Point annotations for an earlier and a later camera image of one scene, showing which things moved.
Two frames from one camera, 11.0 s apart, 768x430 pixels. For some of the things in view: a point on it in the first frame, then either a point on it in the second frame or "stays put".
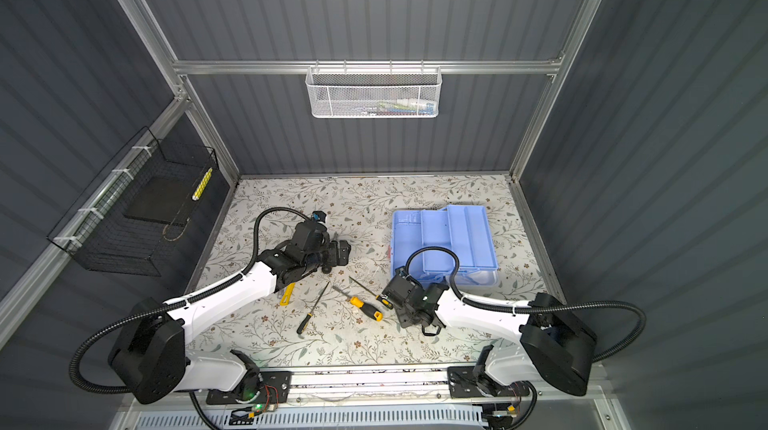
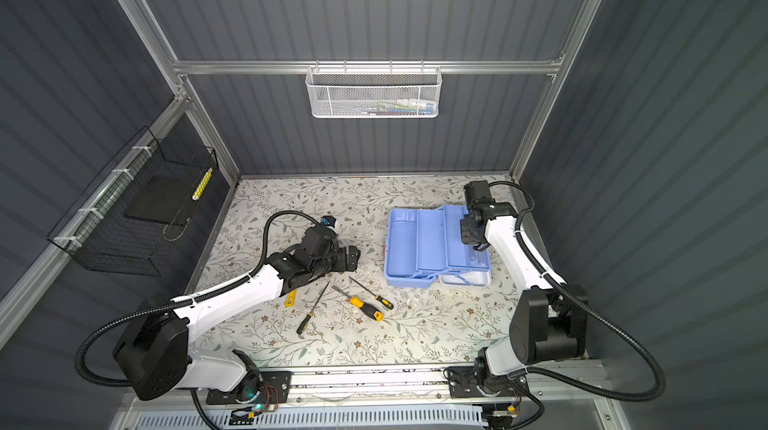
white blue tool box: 465,230 stays put
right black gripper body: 404,316 → 466,235
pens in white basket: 397,107 stays put
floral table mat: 340,318 stays put
